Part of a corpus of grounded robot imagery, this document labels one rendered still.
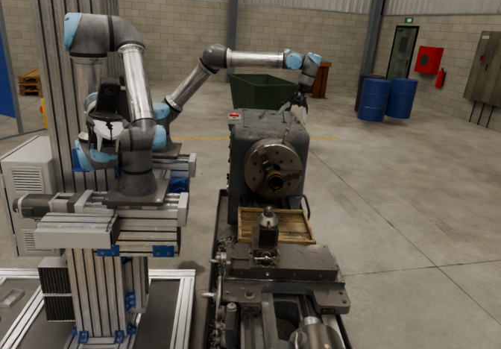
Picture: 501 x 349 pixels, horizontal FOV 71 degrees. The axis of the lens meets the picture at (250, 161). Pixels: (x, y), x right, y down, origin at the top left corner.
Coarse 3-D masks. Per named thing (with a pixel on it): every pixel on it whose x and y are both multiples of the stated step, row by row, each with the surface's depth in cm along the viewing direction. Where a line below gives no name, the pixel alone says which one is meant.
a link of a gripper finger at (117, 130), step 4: (112, 124) 79; (116, 124) 80; (120, 124) 80; (112, 128) 77; (116, 128) 77; (120, 128) 77; (112, 132) 74; (116, 132) 75; (120, 132) 76; (112, 136) 74; (116, 136) 75; (120, 136) 77; (116, 140) 77; (116, 144) 78; (116, 148) 78
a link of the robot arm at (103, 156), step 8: (88, 128) 99; (128, 136) 103; (128, 144) 103; (96, 152) 101; (104, 152) 101; (112, 152) 103; (120, 152) 105; (96, 160) 102; (104, 160) 102; (112, 160) 104
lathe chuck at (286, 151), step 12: (264, 144) 186; (276, 144) 184; (288, 144) 191; (252, 156) 185; (276, 156) 185; (288, 156) 186; (252, 168) 187; (264, 168) 188; (288, 168) 188; (300, 168) 188; (252, 180) 190; (288, 180) 191; (276, 192) 193; (288, 192) 193
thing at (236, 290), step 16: (224, 272) 134; (224, 288) 128; (240, 288) 129; (256, 288) 129; (272, 288) 133; (288, 288) 133; (304, 288) 133; (320, 288) 133; (336, 288) 133; (224, 304) 126; (240, 304) 123; (256, 304) 123; (320, 304) 125; (336, 304) 125
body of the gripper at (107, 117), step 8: (104, 112) 85; (112, 112) 86; (104, 120) 81; (112, 120) 82; (88, 136) 85; (96, 136) 82; (88, 144) 84; (96, 144) 82; (104, 144) 83; (112, 144) 84; (120, 144) 85
